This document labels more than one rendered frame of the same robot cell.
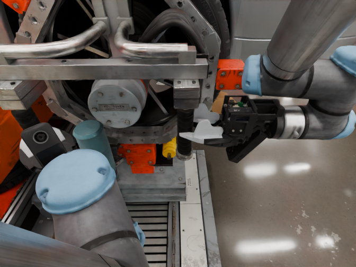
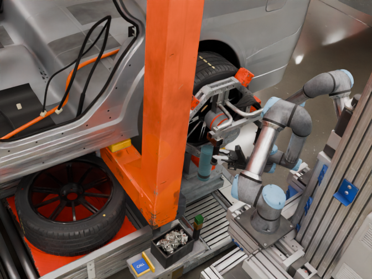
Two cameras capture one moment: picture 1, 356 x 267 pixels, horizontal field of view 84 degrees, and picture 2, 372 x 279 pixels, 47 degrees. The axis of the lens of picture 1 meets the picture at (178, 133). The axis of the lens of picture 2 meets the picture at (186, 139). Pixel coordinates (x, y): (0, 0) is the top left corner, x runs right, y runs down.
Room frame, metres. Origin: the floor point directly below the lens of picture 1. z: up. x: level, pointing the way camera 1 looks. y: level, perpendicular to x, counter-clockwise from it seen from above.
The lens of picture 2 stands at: (-0.97, 1.59, 2.57)
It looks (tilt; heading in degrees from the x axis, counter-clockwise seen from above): 42 degrees down; 322
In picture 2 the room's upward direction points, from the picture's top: 7 degrees clockwise
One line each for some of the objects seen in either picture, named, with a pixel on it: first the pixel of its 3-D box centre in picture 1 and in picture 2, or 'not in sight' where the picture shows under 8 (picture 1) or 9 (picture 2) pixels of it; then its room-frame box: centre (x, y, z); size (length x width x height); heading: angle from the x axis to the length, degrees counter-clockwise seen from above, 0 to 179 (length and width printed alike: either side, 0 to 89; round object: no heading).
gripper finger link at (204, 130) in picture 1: (202, 130); not in sight; (0.31, -0.05, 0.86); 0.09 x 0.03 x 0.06; 99
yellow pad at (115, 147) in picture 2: not in sight; (117, 139); (0.82, 0.72, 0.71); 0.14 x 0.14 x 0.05; 1
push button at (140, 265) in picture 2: not in sight; (140, 266); (0.09, 0.95, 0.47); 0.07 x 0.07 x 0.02; 1
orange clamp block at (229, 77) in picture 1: (228, 74); (252, 103); (0.58, -0.16, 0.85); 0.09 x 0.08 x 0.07; 91
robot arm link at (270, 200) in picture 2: not in sight; (270, 200); (-0.18, 0.39, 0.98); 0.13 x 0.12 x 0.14; 29
